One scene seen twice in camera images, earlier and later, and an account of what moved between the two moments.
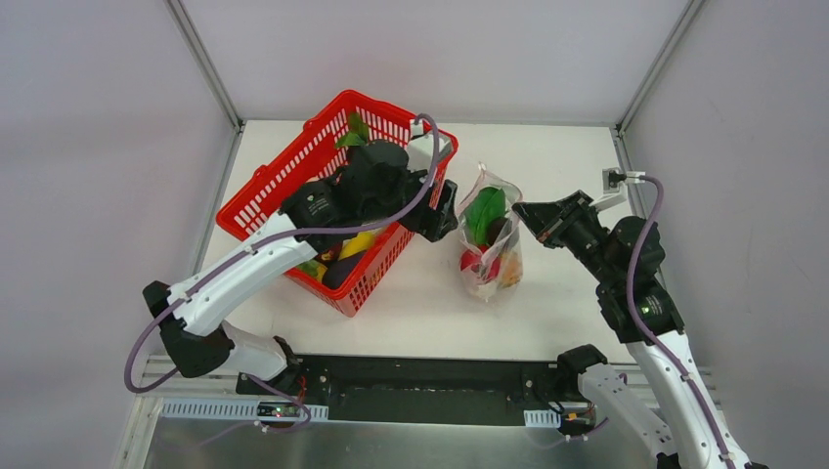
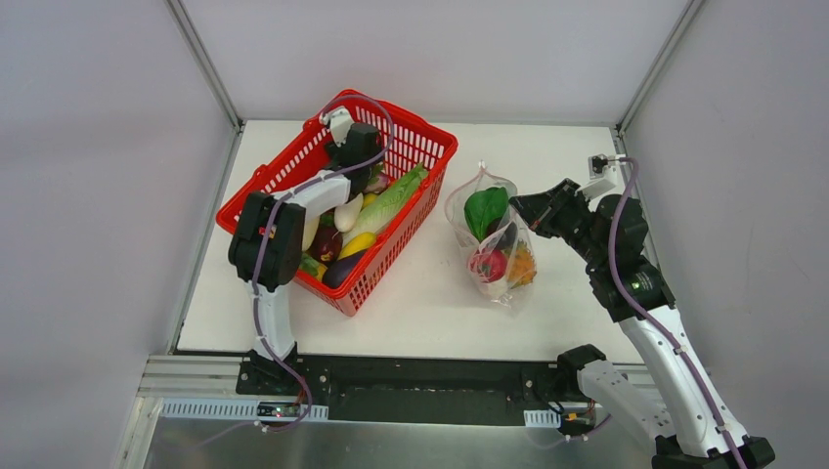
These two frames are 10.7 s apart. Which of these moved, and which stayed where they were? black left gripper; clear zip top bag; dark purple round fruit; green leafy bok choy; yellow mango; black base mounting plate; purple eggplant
Moved: dark purple round fruit; black left gripper; clear zip top bag
Stayed: black base mounting plate; green leafy bok choy; purple eggplant; yellow mango
